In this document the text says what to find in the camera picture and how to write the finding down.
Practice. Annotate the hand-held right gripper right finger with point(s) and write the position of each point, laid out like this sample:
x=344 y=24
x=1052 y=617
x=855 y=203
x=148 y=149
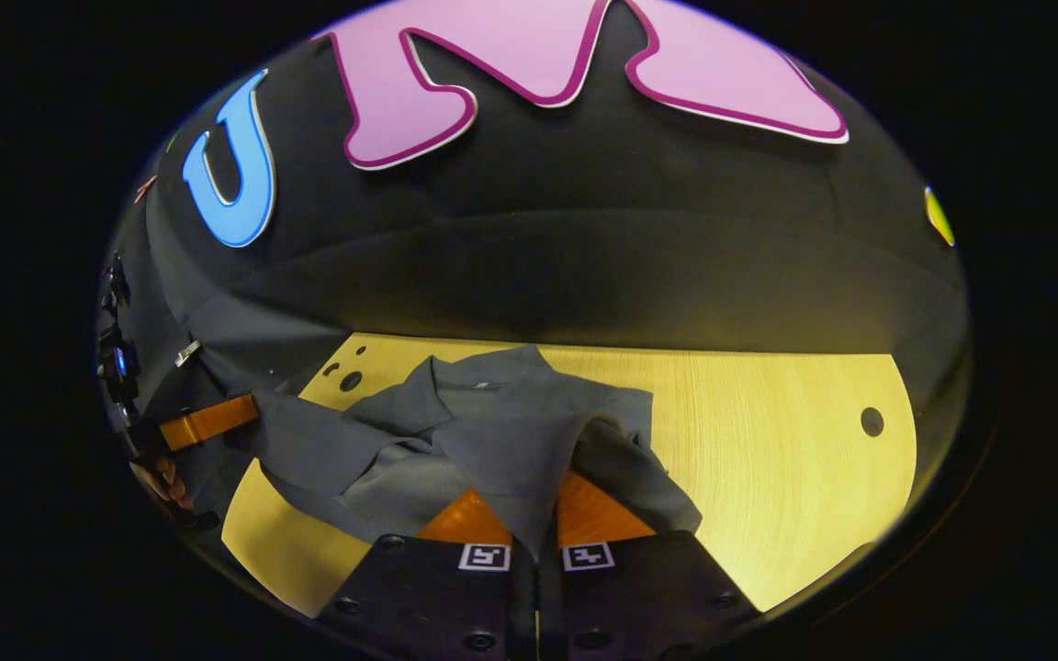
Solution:
x=639 y=597

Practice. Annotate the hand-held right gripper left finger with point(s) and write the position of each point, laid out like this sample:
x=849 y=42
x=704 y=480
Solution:
x=428 y=597

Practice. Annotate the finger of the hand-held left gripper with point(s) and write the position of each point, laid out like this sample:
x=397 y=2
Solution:
x=208 y=420

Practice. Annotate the grey long-sleeved shirt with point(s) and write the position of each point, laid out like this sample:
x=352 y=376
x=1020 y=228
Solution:
x=511 y=422

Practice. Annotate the white clip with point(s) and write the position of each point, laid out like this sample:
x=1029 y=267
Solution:
x=186 y=352

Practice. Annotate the copper clip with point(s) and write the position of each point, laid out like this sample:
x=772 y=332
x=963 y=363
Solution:
x=145 y=188

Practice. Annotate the black backdrop cloth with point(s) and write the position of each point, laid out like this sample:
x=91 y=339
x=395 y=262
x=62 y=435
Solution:
x=584 y=257

